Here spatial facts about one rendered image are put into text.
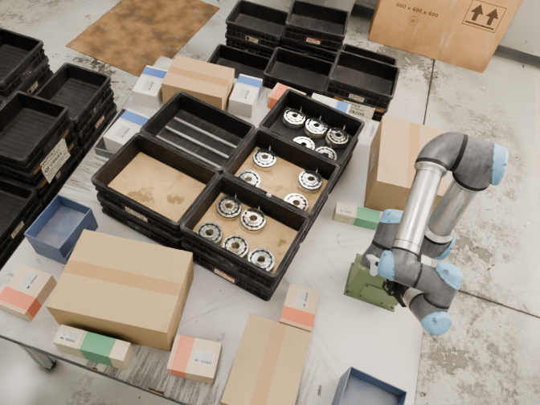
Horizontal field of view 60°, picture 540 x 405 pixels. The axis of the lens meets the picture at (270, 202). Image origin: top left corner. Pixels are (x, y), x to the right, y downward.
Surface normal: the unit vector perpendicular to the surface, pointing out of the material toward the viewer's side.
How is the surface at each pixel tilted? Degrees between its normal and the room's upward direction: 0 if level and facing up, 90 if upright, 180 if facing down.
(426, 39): 72
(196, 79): 0
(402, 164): 0
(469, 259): 0
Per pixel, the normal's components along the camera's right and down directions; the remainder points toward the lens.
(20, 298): 0.11, -0.57
